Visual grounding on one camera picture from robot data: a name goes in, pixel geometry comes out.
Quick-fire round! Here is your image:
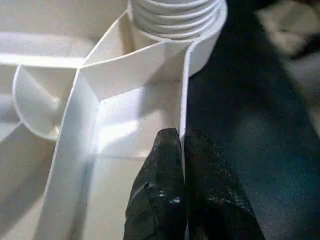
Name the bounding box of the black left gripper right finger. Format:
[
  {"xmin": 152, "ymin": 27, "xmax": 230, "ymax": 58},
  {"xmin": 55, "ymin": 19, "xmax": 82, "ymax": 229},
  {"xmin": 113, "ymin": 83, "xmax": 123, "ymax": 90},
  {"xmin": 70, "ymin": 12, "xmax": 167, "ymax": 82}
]
[{"xmin": 183, "ymin": 134, "xmax": 266, "ymax": 240}]

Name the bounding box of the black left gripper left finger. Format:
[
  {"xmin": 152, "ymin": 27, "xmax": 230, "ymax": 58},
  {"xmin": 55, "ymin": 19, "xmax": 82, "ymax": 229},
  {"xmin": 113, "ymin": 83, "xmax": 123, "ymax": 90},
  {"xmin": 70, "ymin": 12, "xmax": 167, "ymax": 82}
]
[{"xmin": 123, "ymin": 128, "xmax": 188, "ymax": 240}]

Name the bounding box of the white plastic table top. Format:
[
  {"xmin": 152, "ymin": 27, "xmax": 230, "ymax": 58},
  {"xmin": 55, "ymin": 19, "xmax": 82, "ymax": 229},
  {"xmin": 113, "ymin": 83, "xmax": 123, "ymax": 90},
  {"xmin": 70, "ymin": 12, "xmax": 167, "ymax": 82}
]
[{"xmin": 0, "ymin": 0, "xmax": 229, "ymax": 240}]

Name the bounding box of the white plastic table leg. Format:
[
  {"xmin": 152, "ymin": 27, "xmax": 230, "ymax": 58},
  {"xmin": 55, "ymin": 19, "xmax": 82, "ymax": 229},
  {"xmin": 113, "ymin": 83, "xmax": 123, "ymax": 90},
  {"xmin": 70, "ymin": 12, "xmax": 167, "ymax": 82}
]
[{"xmin": 128, "ymin": 0, "xmax": 225, "ymax": 41}]

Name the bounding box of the black work mat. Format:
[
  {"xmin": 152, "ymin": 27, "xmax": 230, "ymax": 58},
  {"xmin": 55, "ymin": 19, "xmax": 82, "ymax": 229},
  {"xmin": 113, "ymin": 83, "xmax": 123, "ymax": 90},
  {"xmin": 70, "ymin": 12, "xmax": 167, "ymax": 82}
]
[{"xmin": 184, "ymin": 0, "xmax": 320, "ymax": 240}]

